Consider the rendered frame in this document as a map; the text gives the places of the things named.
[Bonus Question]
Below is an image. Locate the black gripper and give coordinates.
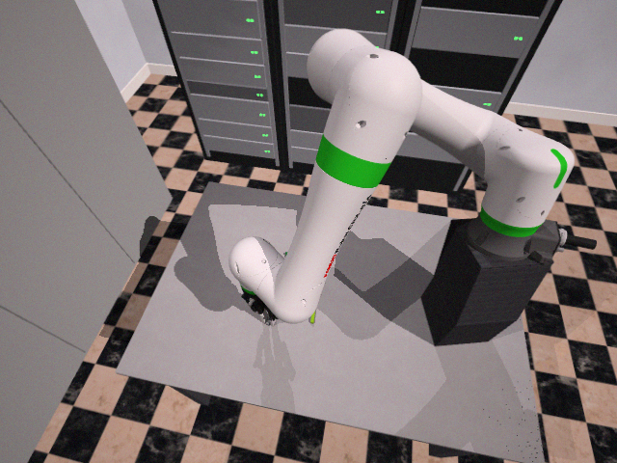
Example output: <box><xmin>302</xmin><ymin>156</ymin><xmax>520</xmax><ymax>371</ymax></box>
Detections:
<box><xmin>242</xmin><ymin>293</ymin><xmax>278</xmax><ymax>326</ymax></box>

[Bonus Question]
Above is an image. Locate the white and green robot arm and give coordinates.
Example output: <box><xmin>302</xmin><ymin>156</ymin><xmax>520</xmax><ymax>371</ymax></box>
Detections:
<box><xmin>228</xmin><ymin>29</ymin><xmax>597</xmax><ymax>323</ymax></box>

